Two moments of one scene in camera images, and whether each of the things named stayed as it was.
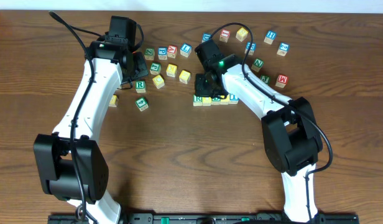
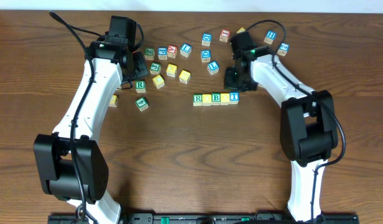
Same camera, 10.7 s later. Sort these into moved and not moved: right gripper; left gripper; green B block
Moved: right gripper
Not moved: left gripper; green B block
